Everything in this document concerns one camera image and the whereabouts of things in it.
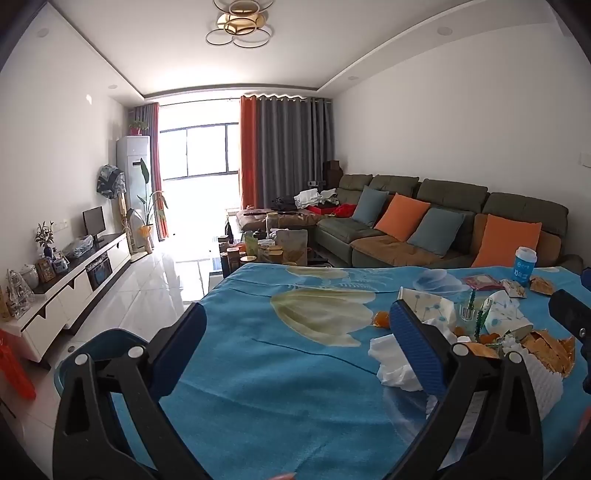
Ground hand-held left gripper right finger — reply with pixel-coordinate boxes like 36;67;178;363
390;299;544;480

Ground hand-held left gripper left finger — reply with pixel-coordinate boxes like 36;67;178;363
52;302;211;480

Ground white tissue box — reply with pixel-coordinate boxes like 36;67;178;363
397;287;456;326

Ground clear green plastic wrapper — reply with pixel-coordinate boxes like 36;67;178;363
455;288;494;342

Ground white crumpled tissues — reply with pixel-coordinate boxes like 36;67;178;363
368;335;428;393

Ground orange snack bags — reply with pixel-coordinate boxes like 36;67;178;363
521;329;578;376

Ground small snack wrapper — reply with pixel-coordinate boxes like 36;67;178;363
501;279;528;301

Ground blue white cup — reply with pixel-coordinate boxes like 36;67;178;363
514;246;537;283

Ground dotted white paper cup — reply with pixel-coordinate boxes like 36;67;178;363
482;291;535;339

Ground white ribbed container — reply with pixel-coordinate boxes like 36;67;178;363
503;344;565;422

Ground orange cushion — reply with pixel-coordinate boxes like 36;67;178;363
374;194;431;243
472;215;542;269

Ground dark coffee table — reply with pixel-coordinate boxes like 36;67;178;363
217;210;333;278

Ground red snack packet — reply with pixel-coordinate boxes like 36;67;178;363
462;274;502;291

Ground blue floral blanket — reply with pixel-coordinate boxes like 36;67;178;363
111;263;591;480

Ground cluster of glass jars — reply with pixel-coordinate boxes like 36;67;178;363
219;226;289;266

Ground blue cushion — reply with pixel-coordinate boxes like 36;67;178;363
353;185;390;227
407;208;466;258

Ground white TV cabinet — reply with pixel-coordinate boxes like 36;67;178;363
0;231;132;365

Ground clear plastic bag bundle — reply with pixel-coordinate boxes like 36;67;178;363
62;234;94;259

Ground tall leafy potted plant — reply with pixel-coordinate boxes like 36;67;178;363
136;157;169;256

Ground kraft paper bag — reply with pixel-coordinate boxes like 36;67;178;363
272;228;308;265

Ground black monitor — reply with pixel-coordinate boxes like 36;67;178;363
82;206;107;244

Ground green brown sofa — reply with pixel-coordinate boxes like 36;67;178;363
238;173;585;278

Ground white ceramic jar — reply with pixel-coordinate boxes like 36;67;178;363
18;263;40;290

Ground red plastic bag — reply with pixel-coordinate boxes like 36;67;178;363
0;328;37;402

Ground glass ship model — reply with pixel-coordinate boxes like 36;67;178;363
6;270;36;319

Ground white standing air conditioner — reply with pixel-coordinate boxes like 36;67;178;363
116;135;152;252

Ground small plant in blue vase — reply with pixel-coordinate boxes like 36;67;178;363
34;222;57;259

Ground covered standing fan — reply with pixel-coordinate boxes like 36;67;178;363
96;164;126;232

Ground white clothes pile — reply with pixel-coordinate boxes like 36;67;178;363
294;187;339;208

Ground gray orange curtain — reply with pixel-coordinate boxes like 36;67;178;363
134;102;172;241
239;95;335;210

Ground large window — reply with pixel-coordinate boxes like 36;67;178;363
159;122;241;180

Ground ring ceiling lamp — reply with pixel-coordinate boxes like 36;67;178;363
205;0;274;49

